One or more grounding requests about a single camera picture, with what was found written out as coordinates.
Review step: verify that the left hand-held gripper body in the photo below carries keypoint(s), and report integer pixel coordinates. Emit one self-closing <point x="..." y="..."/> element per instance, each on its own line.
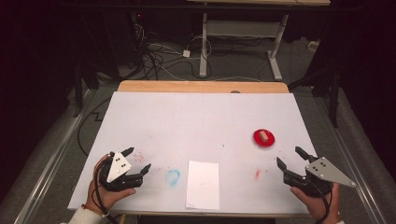
<point x="117" y="168"/>

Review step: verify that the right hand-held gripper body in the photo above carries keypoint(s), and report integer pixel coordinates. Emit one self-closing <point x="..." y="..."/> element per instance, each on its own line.
<point x="323" y="171"/>

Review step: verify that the small wooden stamp block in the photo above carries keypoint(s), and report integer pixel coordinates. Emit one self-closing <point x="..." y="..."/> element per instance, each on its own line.
<point x="264" y="137"/>

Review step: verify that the round red ink pad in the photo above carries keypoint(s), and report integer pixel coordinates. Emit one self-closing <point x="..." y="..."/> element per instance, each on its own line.
<point x="257" y="138"/>

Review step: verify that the person's left hand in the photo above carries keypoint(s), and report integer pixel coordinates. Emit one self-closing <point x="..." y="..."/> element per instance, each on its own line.
<point x="102" y="197"/>

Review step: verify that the person's right hand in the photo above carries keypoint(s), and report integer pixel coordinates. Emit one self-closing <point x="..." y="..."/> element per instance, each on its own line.
<point x="317" y="207"/>

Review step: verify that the white paper sheet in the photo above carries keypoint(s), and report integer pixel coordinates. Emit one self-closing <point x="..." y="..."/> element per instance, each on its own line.
<point x="203" y="186"/>

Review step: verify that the large white table cover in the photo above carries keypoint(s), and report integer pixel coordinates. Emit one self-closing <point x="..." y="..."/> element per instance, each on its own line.
<point x="186" y="124"/>

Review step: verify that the black stand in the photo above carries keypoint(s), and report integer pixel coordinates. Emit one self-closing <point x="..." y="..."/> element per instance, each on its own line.
<point x="77" y="93"/>
<point x="334" y="99"/>

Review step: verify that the wooden table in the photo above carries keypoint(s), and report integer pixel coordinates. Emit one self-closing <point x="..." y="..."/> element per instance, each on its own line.
<point x="186" y="86"/>

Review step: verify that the beige box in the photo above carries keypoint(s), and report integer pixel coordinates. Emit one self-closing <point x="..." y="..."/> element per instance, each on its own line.
<point x="313" y="45"/>

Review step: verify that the small white power adapter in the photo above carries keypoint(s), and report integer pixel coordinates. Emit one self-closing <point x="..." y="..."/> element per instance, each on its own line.
<point x="186" y="53"/>

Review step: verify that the metal floor rail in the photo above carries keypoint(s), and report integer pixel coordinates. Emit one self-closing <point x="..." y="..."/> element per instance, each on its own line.
<point x="358" y="177"/>
<point x="46" y="174"/>

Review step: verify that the white metal desk frame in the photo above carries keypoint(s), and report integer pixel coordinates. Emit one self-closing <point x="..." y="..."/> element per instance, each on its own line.
<point x="239" y="28"/>

